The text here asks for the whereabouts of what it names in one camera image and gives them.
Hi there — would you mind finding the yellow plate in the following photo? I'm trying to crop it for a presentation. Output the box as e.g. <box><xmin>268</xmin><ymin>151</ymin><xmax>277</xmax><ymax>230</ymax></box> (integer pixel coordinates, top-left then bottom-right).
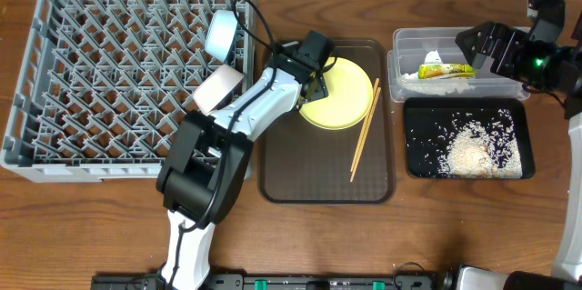
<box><xmin>299</xmin><ymin>58</ymin><xmax>374</xmax><ymax>131</ymax></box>

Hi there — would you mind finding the wooden chopstick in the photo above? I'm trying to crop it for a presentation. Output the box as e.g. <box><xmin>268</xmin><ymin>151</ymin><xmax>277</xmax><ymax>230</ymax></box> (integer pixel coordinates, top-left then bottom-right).
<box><xmin>350</xmin><ymin>78</ymin><xmax>379</xmax><ymax>174</ymax></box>
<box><xmin>350</xmin><ymin>87</ymin><xmax>381</xmax><ymax>183</ymax></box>

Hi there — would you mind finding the green snack wrapper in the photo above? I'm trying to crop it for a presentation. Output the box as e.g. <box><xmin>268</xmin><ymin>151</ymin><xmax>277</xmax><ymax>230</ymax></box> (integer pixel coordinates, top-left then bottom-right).
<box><xmin>417</xmin><ymin>64</ymin><xmax>476</xmax><ymax>79</ymax></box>

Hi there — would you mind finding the rice food waste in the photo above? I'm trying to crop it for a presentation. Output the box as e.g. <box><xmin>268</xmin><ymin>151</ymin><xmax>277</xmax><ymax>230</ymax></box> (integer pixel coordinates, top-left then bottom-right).
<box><xmin>406</xmin><ymin>107</ymin><xmax>524</xmax><ymax>179</ymax></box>

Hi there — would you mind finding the white bowl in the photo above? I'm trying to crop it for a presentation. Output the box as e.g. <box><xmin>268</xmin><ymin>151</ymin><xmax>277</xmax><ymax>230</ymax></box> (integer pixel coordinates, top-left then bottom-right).
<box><xmin>193</xmin><ymin>65</ymin><xmax>244</xmax><ymax>115</ymax></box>

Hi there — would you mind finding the light blue bowl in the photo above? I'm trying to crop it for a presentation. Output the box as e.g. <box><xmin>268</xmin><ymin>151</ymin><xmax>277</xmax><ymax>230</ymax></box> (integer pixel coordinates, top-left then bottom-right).
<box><xmin>205</xmin><ymin>10</ymin><xmax>238</xmax><ymax>63</ymax></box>

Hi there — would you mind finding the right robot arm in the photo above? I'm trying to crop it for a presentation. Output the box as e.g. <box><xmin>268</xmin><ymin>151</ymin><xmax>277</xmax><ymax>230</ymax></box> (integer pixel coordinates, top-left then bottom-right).
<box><xmin>455</xmin><ymin>22</ymin><xmax>581</xmax><ymax>286</ymax></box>

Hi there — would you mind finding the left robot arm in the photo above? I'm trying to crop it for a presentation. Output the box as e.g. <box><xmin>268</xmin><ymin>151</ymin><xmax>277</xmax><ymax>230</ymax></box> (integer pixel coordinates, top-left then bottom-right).
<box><xmin>156</xmin><ymin>54</ymin><xmax>336</xmax><ymax>289</ymax></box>

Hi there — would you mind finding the clear plastic waste bin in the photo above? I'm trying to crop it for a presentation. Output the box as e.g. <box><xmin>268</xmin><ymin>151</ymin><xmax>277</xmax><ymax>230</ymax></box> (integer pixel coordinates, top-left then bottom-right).
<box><xmin>387</xmin><ymin>27</ymin><xmax>530</xmax><ymax>103</ymax></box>

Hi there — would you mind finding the black food waste tray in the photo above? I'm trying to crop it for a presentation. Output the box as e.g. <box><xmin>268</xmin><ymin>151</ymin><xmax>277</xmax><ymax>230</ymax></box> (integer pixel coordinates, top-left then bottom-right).
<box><xmin>404</xmin><ymin>98</ymin><xmax>536</xmax><ymax>179</ymax></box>

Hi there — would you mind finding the grey plastic dishwasher rack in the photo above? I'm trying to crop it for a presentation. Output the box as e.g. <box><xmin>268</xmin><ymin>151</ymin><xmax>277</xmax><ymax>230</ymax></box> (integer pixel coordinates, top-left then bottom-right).
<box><xmin>1</xmin><ymin>0</ymin><xmax>254</xmax><ymax>183</ymax></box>

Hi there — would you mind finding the brown serving tray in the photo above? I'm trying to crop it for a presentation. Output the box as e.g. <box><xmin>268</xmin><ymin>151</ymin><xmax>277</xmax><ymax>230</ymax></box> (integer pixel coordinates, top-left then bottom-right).
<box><xmin>258</xmin><ymin>39</ymin><xmax>396</xmax><ymax>205</ymax></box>

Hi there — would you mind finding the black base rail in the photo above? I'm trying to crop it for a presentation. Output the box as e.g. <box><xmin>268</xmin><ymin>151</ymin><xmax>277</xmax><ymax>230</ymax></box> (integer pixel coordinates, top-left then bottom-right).
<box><xmin>90</xmin><ymin>274</ymin><xmax>437</xmax><ymax>290</ymax></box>

